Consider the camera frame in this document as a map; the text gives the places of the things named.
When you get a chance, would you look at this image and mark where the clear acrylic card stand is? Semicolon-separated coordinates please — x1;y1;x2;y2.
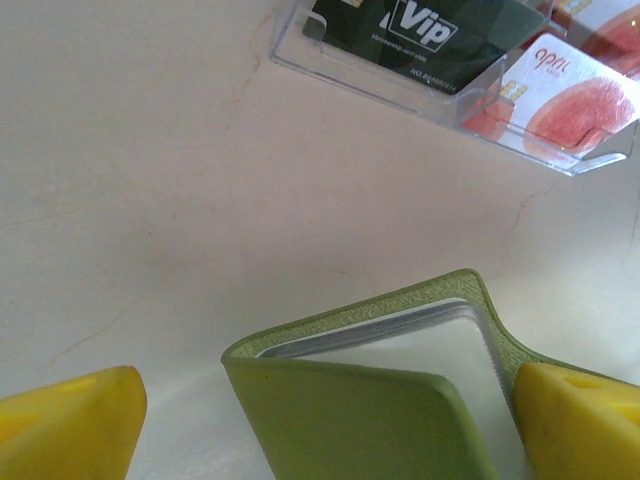
268;0;640;177

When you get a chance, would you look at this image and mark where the pink grapefruit card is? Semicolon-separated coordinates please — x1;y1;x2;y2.
519;0;640;81
459;32;640;156

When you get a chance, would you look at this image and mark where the green card holder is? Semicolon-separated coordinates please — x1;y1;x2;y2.
220;268;640;480

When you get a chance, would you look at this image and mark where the dark green VIP card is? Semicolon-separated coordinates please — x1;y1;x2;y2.
301;0;549;96

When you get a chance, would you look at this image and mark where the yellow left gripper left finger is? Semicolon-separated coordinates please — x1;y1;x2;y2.
0;365;149;480

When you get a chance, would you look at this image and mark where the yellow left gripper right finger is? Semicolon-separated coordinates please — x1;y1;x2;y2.
514;362;640;480

